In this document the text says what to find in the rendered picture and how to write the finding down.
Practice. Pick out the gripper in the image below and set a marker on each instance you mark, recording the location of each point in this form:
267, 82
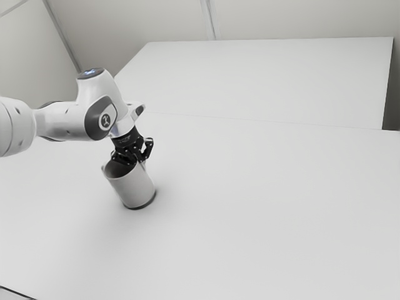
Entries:
126, 139

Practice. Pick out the white cylindrical mug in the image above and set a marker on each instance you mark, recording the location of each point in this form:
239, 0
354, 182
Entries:
131, 184

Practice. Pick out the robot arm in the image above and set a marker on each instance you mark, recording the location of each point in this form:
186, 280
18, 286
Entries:
62, 118

